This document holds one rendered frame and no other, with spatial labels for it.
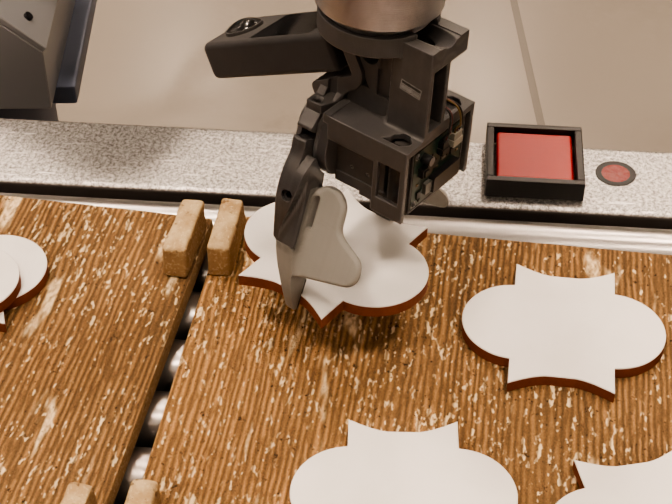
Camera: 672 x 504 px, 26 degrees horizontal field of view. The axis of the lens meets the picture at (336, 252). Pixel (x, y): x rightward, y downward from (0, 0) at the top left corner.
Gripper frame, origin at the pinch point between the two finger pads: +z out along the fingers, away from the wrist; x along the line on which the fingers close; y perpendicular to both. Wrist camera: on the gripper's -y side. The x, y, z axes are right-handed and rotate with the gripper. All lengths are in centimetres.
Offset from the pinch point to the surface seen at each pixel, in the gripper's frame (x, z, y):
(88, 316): -10.9, 5.8, -12.6
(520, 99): 150, 98, -65
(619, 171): 28.2, 6.2, 7.1
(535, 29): 173, 98, -76
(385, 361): -1.9, 4.9, 6.0
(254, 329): -4.9, 5.3, -2.8
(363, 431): -8.5, 4.0, 9.1
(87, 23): 23, 13, -47
